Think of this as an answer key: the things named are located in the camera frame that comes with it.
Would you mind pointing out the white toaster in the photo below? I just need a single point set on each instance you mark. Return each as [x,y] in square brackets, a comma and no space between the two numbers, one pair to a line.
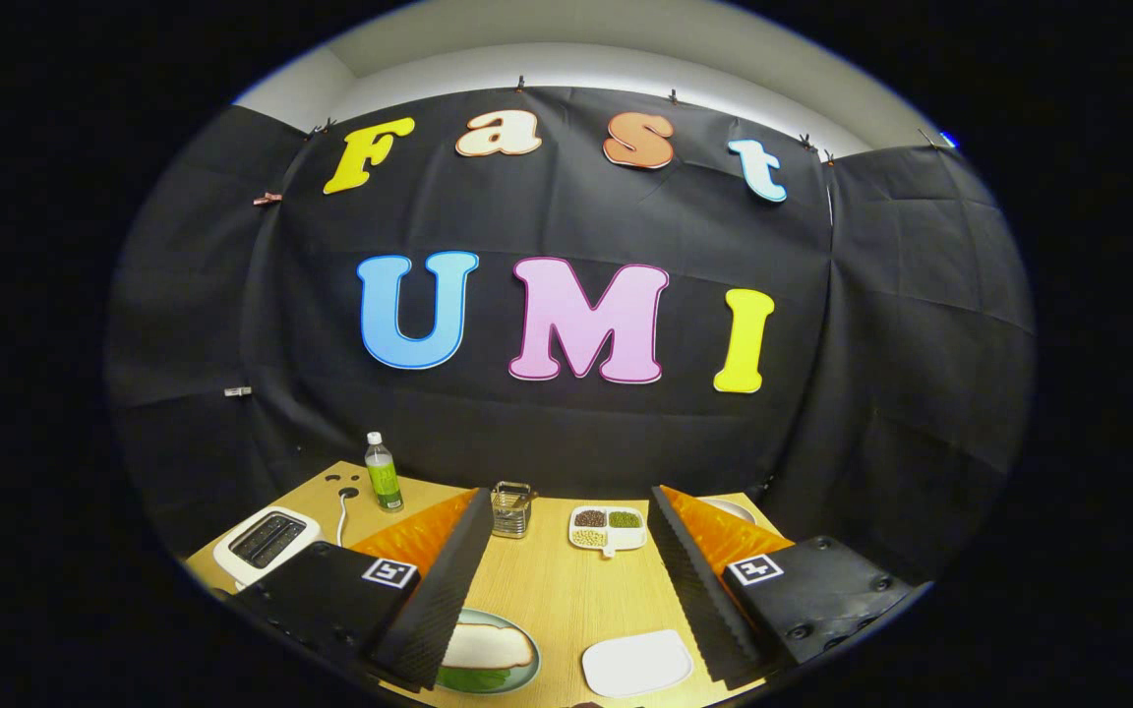
[312,529]

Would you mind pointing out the white divided bean dish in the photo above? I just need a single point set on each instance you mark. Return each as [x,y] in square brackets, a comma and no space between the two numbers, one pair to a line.
[628,539]

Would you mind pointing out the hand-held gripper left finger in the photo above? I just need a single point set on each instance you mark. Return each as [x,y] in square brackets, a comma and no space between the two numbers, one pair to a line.
[444,590]

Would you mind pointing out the plain toast bread slice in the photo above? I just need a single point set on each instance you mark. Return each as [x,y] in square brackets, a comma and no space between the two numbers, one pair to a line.
[488,646]

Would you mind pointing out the white oval plate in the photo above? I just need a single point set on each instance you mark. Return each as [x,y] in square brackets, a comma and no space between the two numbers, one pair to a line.
[736,508]

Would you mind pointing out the white rectangular plate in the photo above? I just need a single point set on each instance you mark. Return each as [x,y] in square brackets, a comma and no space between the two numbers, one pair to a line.
[637,664]

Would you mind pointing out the green lettuce leaf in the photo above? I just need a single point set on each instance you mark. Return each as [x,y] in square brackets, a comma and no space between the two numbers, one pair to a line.
[473,678]

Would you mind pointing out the green label drink bottle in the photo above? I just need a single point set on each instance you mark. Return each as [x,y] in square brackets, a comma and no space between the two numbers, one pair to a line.
[385,482]

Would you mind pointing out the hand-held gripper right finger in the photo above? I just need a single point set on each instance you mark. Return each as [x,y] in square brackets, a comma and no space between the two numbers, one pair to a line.
[694,590]

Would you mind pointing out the pale green round plate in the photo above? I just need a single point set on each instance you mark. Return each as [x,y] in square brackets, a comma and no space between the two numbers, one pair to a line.
[517,678]

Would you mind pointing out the copper cloth clip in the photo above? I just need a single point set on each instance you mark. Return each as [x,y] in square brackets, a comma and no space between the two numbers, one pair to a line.
[268,199]

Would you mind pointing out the black backdrop cloth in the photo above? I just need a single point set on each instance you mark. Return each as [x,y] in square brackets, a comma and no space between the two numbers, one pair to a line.
[576,216]

